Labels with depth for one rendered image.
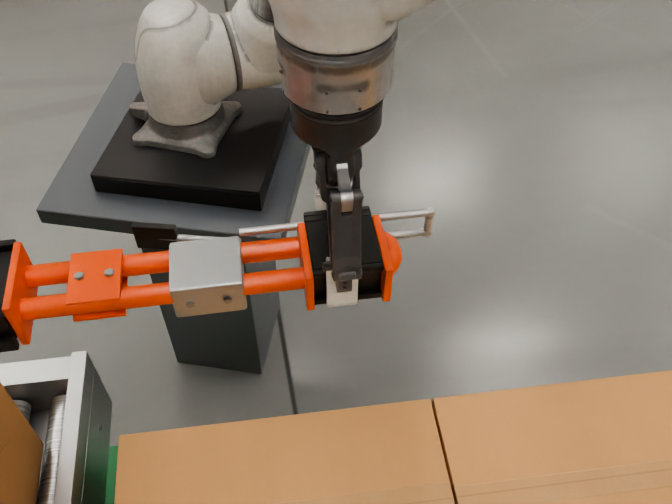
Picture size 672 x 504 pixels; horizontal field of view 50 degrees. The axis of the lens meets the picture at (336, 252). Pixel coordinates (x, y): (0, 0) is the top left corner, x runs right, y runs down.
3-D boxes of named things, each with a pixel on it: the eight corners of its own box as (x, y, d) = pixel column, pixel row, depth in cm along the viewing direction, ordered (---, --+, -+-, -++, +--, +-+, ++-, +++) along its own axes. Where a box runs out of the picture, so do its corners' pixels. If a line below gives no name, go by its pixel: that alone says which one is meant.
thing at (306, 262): (307, 311, 71) (305, 280, 68) (298, 254, 76) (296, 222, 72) (390, 301, 72) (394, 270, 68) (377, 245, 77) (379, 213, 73)
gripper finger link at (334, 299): (357, 253, 67) (359, 259, 66) (356, 298, 72) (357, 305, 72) (325, 256, 66) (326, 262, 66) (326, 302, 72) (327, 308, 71)
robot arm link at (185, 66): (139, 90, 154) (115, -7, 138) (222, 73, 158) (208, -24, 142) (153, 135, 144) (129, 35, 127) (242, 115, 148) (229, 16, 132)
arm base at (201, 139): (151, 92, 163) (146, 71, 159) (244, 107, 159) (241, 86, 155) (113, 141, 151) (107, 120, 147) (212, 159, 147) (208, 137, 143)
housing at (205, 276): (176, 321, 71) (168, 294, 68) (175, 267, 75) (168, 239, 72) (247, 313, 72) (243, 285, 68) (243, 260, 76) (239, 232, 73)
